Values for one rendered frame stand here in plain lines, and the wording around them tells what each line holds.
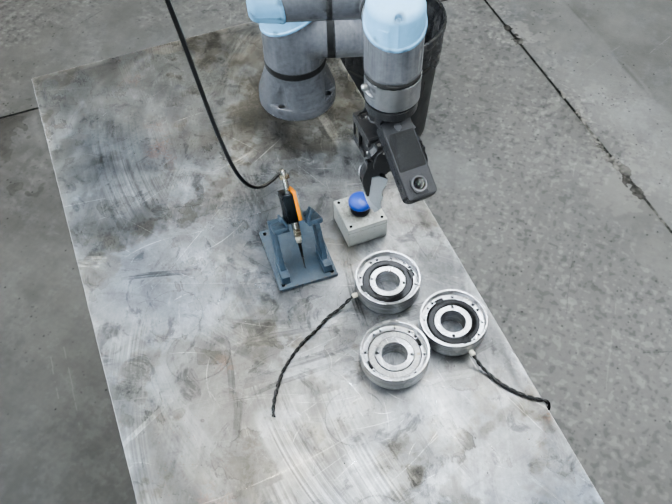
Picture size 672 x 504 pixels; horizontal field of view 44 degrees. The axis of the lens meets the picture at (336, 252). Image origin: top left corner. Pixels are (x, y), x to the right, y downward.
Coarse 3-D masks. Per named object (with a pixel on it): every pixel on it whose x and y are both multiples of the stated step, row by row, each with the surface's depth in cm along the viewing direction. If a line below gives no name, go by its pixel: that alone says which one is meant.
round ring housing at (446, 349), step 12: (432, 300) 130; (468, 300) 130; (420, 312) 128; (444, 312) 129; (456, 312) 129; (480, 312) 129; (420, 324) 127; (468, 324) 127; (480, 324) 127; (432, 336) 126; (456, 336) 126; (480, 336) 125; (432, 348) 127; (444, 348) 125; (456, 348) 124; (468, 348) 125
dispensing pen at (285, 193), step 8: (280, 168) 131; (280, 176) 130; (288, 176) 130; (288, 184) 131; (280, 192) 132; (288, 192) 131; (280, 200) 132; (288, 200) 129; (288, 208) 130; (288, 216) 130; (296, 216) 131; (288, 224) 131; (296, 224) 132; (296, 232) 133; (296, 240) 134; (304, 264) 135
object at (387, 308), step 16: (368, 256) 134; (384, 256) 135; (400, 256) 135; (384, 272) 134; (400, 272) 133; (416, 272) 133; (400, 288) 132; (416, 288) 130; (368, 304) 130; (384, 304) 129; (400, 304) 129
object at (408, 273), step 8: (376, 264) 135; (384, 264) 134; (392, 264) 134; (400, 264) 134; (368, 272) 134; (408, 272) 134; (368, 280) 133; (408, 280) 133; (368, 288) 132; (408, 288) 132; (376, 296) 131; (384, 296) 131; (392, 296) 131; (400, 296) 131
